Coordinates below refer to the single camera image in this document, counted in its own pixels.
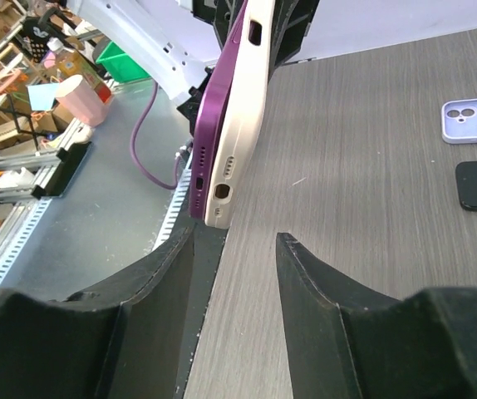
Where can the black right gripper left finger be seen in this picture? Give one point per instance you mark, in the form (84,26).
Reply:
(119,338)

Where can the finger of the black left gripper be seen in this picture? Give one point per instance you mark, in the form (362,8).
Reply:
(225,14)
(290,24)

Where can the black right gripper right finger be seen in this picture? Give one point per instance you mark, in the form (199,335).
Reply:
(345,340)

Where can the purple bare phone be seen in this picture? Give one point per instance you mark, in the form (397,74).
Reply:
(210,119)

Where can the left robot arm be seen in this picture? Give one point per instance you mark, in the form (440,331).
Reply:
(146,38)

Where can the green plastic bin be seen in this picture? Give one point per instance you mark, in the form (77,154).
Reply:
(119,65)

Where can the pink ribbed cup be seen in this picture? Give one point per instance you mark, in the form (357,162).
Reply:
(76,95)

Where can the slotted cable duct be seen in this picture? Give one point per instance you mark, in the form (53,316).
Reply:
(19,226)

